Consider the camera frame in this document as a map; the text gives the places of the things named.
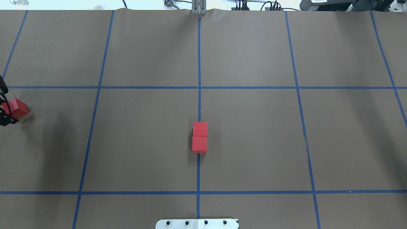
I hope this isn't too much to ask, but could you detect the red block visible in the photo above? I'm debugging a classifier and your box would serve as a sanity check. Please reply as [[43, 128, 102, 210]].
[[8, 98, 29, 119]]

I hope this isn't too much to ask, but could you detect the red block moved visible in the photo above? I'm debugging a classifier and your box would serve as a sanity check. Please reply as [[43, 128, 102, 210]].
[[192, 136, 208, 154], [192, 122, 208, 137]]

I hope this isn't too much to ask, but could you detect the clear tape roll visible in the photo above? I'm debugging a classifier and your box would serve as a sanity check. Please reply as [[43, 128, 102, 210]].
[[9, 0, 29, 10]]

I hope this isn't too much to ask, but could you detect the brown paper table mat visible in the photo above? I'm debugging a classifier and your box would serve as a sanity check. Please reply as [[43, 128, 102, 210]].
[[1, 9, 406, 229]]

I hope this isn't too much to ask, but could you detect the black box top right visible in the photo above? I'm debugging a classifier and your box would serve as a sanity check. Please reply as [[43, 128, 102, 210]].
[[299, 0, 406, 12]]

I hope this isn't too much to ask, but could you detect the aluminium frame post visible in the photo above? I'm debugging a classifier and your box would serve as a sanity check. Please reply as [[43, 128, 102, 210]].
[[191, 0, 207, 16]]

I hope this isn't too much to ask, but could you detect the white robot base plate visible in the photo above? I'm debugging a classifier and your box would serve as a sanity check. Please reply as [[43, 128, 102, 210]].
[[155, 219, 239, 229]]

